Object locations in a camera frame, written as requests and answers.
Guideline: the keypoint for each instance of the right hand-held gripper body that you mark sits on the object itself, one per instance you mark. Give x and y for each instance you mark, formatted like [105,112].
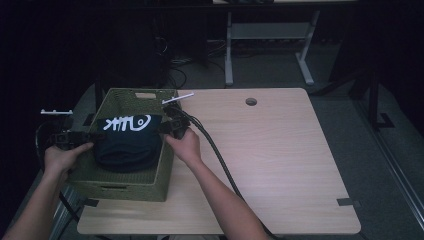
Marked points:
[180,120]

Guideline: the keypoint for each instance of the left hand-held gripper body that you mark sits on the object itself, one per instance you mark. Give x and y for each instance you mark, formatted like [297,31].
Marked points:
[73,138]

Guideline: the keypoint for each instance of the dark blue printed garment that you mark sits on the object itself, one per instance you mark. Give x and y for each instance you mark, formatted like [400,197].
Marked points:
[130,150]

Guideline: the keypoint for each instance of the green woven basket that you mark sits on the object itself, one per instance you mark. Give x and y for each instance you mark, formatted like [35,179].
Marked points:
[133,188]

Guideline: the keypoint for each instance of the person's left hand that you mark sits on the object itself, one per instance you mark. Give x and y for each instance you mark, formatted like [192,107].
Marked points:
[61,160]

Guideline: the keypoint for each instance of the person's right hand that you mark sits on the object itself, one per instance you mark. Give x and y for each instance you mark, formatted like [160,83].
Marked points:
[188,148]

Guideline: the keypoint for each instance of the black tape strip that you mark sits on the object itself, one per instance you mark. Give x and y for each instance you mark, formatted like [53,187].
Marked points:
[90,202]
[348,202]

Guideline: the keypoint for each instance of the black metal stand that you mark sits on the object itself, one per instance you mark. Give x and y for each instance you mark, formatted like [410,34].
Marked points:
[373,100]

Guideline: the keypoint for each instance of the black floor bracket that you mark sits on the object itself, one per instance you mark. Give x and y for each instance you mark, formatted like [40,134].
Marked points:
[88,119]

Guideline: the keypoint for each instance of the aluminium floor rail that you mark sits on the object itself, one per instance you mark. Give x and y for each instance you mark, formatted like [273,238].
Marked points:
[61,213]
[393,166]

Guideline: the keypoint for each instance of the grey metal desk frame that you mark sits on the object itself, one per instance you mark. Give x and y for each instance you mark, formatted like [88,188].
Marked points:
[266,30]

